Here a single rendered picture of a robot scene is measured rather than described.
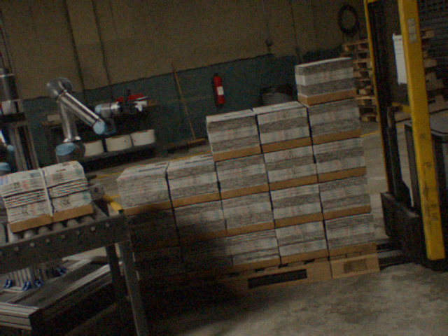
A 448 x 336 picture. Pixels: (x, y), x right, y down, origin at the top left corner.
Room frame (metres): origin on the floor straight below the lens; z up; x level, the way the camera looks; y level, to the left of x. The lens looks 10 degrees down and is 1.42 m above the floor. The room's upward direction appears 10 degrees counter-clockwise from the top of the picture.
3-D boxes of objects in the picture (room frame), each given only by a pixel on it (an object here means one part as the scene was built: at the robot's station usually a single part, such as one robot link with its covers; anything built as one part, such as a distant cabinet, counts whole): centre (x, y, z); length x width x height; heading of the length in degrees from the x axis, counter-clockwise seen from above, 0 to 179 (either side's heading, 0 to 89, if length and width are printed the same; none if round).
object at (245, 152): (3.56, -0.07, 0.86); 0.38 x 0.29 x 0.04; 1
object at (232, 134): (3.56, -0.07, 0.95); 0.38 x 0.29 x 0.23; 1
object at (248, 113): (3.55, -0.07, 1.07); 0.37 x 0.29 x 0.01; 1
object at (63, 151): (3.74, 0.99, 0.98); 0.13 x 0.12 x 0.14; 171
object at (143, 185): (3.56, 0.06, 0.42); 1.17 x 0.39 x 0.83; 89
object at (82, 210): (2.83, 0.77, 0.83); 0.29 x 0.16 x 0.04; 19
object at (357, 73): (9.73, -2.88, 0.65); 1.33 x 0.94 x 1.30; 114
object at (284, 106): (3.56, -0.36, 1.07); 0.37 x 0.28 x 0.01; 179
